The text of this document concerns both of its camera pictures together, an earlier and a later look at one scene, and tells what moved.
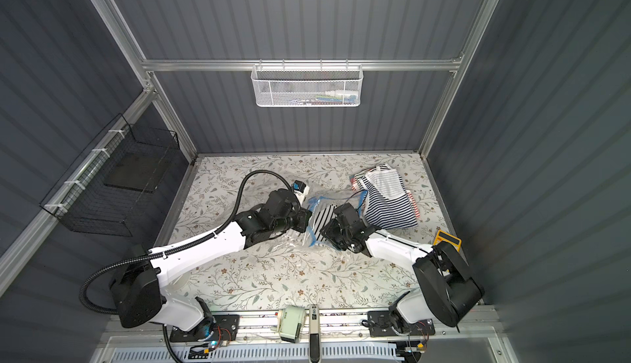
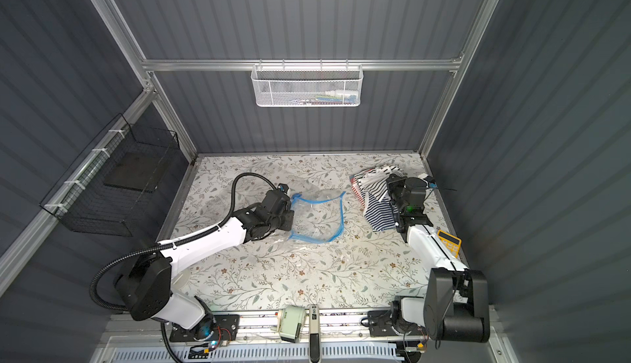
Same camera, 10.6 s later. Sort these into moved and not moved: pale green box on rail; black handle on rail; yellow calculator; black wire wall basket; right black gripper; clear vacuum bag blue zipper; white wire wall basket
Moved: clear vacuum bag blue zipper; right black gripper
Not moved: black wire wall basket; yellow calculator; black handle on rail; white wire wall basket; pale green box on rail
